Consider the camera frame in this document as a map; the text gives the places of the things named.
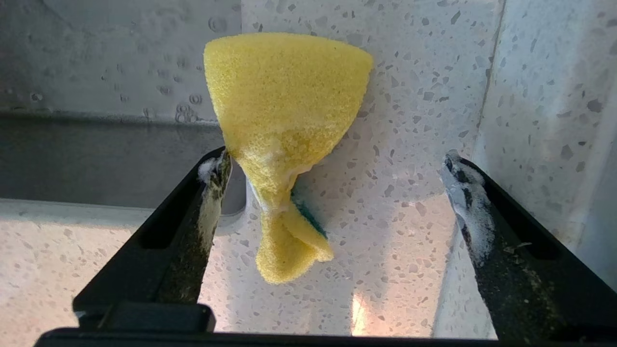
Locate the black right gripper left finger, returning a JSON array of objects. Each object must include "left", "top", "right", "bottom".
[{"left": 72, "top": 147, "right": 233, "bottom": 306}]

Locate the yellow green sponge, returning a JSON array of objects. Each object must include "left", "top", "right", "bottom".
[{"left": 202, "top": 32, "right": 375, "bottom": 285}]

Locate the stainless steel sink basin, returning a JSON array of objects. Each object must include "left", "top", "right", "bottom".
[{"left": 0, "top": 0, "right": 242, "bottom": 215}]

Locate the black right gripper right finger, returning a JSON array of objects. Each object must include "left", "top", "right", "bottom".
[{"left": 439, "top": 149, "right": 617, "bottom": 341}]

